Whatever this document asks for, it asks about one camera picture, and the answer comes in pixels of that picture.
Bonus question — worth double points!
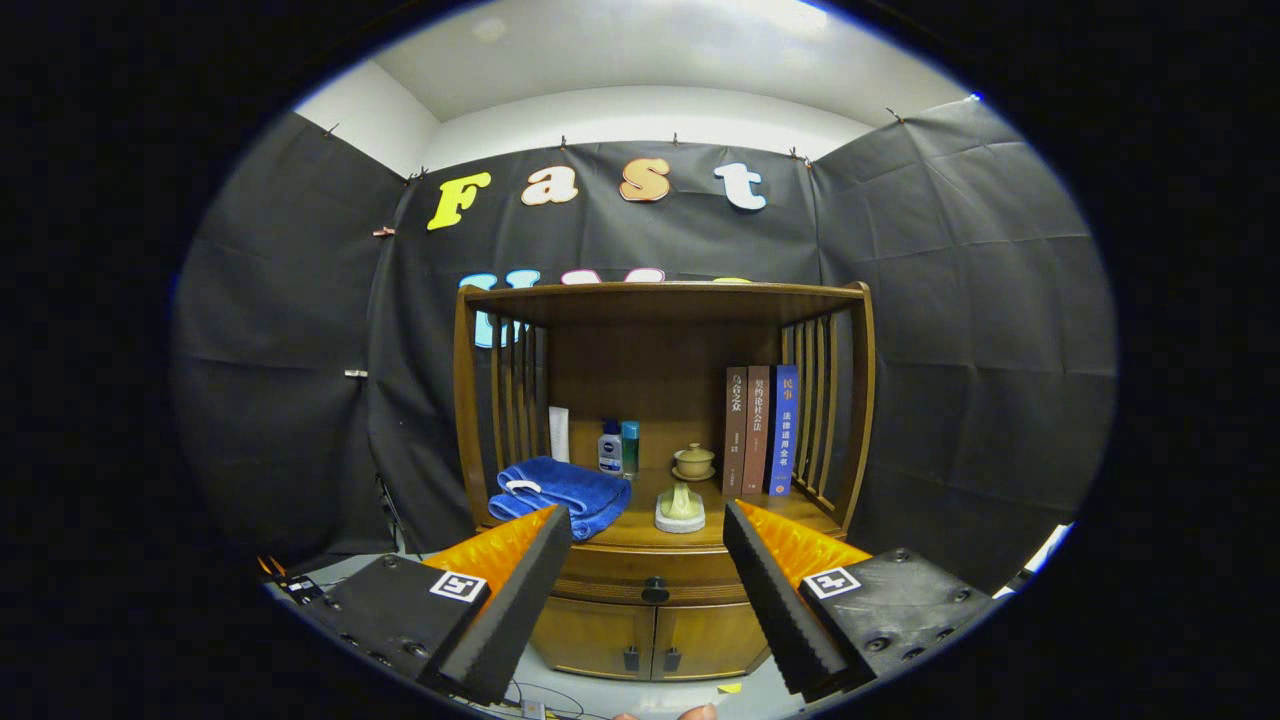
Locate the wooden countertop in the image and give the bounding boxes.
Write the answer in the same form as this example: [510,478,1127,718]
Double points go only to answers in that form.
[480,465,846,551]

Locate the black electronic box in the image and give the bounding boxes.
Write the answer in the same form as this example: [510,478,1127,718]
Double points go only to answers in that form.
[265,570,321,606]

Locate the reddish brown book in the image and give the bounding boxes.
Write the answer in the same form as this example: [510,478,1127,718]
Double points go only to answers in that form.
[742,365,772,495]

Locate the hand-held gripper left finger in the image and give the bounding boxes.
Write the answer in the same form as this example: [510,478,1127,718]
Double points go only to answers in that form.
[290,505,573,707]

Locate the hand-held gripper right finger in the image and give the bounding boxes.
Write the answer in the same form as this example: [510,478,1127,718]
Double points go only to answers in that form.
[722,500,1001,703]

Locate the wooden cabinet door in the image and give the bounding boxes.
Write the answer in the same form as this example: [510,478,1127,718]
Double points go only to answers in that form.
[530,597,658,681]
[653,600,771,681]

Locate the dark brown book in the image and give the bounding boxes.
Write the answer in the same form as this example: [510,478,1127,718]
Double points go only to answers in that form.
[723,367,749,497]

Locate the white panel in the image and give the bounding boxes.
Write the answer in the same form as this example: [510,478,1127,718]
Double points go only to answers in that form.
[995,522,1076,599]

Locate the thin floor cables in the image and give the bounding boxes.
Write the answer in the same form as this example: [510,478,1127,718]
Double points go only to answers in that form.
[490,680,591,720]

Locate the blue book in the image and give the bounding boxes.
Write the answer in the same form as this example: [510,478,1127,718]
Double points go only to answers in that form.
[768,364,800,497]

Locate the folded blue towel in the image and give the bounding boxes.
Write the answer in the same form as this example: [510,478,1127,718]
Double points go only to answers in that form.
[488,457,633,542]

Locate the brown wooden cabinet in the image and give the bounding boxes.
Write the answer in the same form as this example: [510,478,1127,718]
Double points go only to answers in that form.
[453,281,877,683]

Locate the wooden drawer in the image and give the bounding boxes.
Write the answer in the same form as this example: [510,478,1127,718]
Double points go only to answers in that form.
[540,548,761,606]

